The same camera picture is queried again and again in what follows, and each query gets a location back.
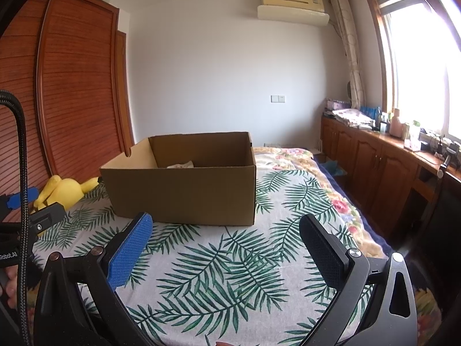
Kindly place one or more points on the wall air conditioner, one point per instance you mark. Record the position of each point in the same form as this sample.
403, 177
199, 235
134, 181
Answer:
291, 7

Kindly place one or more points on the folded patterned cloth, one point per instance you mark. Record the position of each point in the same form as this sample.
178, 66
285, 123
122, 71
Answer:
351, 116

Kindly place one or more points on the small round white fan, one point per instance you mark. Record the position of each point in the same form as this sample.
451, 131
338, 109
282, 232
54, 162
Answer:
349, 90

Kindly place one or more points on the brown cardboard box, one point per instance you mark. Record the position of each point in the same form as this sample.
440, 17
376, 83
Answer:
187, 191

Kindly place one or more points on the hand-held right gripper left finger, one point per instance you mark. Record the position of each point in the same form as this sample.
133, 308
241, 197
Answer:
129, 252

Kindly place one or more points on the white wall switch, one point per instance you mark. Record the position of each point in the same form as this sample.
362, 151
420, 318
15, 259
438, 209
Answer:
278, 98

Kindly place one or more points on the floral quilt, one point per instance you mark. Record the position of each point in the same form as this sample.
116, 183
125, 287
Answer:
324, 194

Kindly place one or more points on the wooden headboard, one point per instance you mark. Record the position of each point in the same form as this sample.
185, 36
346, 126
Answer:
72, 97

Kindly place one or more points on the black office chair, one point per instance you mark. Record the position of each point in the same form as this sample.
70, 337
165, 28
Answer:
446, 216

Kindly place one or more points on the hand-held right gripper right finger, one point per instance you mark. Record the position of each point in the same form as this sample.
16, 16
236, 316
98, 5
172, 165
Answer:
324, 256

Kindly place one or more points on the teal bag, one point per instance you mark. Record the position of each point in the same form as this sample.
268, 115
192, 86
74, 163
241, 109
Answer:
333, 168

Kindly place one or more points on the leaf print bedsheet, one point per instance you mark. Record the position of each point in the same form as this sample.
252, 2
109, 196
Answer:
223, 266

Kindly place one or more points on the yellow plush toy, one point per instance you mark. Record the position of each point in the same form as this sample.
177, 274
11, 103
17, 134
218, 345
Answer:
65, 191

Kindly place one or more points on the long wooden cabinet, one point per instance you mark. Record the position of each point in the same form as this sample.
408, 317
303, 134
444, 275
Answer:
374, 165

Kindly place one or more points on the wooden framed window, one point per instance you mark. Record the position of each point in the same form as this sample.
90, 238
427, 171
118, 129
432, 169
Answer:
425, 61

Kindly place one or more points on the patterned beige curtain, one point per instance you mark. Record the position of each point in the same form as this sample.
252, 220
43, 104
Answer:
351, 50

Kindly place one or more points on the pink bottle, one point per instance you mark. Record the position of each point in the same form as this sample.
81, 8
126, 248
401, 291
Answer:
397, 124

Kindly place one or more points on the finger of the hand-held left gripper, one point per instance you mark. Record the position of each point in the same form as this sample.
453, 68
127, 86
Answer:
21, 197
50, 216

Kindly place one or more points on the large white orange snack packet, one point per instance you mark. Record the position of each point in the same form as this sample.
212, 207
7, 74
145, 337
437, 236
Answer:
180, 165

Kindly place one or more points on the blue packets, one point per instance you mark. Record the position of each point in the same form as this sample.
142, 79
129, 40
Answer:
371, 112

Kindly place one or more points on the green capped bottle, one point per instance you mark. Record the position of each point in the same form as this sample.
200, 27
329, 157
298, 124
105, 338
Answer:
416, 135

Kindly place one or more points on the person's left hand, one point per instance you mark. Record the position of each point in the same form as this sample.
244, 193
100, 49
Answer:
9, 288

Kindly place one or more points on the purple box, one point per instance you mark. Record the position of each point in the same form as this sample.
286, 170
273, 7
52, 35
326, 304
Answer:
337, 105

